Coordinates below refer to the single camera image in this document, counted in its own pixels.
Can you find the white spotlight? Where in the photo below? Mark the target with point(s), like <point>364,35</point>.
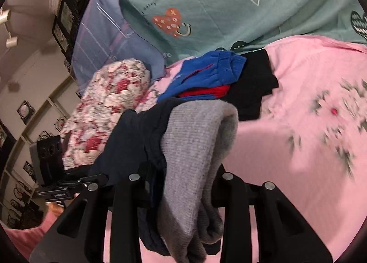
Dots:
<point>12,41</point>
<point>5,16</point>

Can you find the blue plaid quilt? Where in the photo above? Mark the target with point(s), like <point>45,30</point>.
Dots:
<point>100,36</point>

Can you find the red floral pillow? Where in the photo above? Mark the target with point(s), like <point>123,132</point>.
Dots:
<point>109,108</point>

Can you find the cream display shelf with plates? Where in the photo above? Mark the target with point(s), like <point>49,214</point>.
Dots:
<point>31,125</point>

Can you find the person's left forearm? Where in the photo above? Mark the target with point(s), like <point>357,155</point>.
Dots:
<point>25,237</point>

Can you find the black framed wall pictures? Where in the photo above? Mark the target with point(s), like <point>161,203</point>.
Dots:
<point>71,2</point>

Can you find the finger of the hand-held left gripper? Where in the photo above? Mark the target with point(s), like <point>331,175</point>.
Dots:
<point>91,179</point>

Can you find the navy pants with grey waistband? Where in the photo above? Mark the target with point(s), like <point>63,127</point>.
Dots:
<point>189,151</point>

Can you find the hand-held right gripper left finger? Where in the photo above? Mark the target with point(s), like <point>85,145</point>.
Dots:
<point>126,197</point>

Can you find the teal quilt with heart print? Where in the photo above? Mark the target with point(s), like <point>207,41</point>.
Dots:
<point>229,8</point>

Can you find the pink floral bed sheet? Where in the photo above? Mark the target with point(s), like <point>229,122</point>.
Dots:
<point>286,151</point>

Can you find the folded black pants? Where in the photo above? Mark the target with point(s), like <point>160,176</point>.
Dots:
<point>252,91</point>

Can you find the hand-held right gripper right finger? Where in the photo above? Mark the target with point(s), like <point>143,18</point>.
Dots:
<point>232,197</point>

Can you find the folded blue and red pants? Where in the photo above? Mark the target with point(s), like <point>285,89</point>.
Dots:
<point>200,76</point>

